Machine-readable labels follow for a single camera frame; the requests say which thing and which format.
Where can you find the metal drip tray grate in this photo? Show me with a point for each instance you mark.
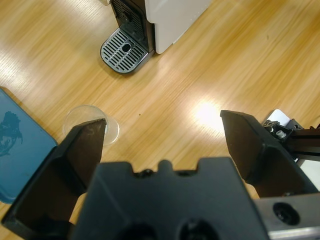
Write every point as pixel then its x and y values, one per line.
pixel 122 53

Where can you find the white mounting block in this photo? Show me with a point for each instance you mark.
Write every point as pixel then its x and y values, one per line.
pixel 277 117

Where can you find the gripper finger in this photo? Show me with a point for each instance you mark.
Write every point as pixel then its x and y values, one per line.
pixel 57 180
pixel 262 160

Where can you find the clear glass cup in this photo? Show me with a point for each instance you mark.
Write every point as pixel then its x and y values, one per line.
pixel 112 130

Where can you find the teal plastic tray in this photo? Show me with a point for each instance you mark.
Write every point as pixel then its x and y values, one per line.
pixel 22 150

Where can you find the white capsule coffee machine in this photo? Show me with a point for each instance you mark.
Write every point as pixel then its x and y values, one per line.
pixel 175 22

